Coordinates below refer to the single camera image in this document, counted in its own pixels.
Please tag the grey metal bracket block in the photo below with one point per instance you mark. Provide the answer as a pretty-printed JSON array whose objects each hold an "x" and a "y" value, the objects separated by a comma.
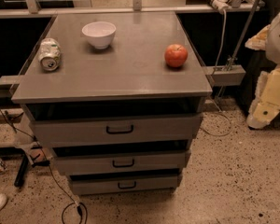
[{"x": 224, "y": 78}]

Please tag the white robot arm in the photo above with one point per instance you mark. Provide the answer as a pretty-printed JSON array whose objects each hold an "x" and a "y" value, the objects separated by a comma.
[{"x": 268, "y": 39}]

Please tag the grey bottom drawer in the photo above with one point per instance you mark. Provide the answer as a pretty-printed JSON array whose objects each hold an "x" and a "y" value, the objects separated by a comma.
[{"x": 125, "y": 182}]

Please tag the metal diagonal rod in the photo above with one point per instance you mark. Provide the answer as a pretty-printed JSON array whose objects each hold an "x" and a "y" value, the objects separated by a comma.
[{"x": 236, "y": 4}]

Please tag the grey drawer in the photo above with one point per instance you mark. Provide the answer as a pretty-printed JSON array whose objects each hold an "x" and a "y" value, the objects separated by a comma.
[
  {"x": 115, "y": 122},
  {"x": 125, "y": 182},
  {"x": 119, "y": 158}
]

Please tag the white bowl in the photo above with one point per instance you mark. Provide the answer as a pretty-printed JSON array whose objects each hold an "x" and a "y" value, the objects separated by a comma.
[{"x": 99, "y": 34}]

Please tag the red apple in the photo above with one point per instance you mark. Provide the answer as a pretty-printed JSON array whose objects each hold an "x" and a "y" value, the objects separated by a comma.
[{"x": 175, "y": 55}]

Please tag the grey top drawer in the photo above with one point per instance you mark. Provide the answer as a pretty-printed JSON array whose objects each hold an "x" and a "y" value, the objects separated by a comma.
[{"x": 115, "y": 122}]

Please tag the grey middle drawer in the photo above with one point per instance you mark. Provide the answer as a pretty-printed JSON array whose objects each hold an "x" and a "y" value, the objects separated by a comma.
[{"x": 119, "y": 158}]

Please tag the crushed white soda can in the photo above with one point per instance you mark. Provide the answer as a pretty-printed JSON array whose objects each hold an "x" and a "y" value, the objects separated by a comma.
[{"x": 49, "y": 54}]

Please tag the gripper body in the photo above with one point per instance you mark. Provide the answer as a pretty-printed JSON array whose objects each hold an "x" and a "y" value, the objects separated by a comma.
[{"x": 278, "y": 40}]

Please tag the grey drawer cabinet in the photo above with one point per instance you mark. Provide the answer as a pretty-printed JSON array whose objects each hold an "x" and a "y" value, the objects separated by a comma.
[{"x": 132, "y": 67}]

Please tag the black tool on floor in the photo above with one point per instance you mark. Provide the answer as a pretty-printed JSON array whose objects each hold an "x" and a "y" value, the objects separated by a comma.
[{"x": 19, "y": 180}]

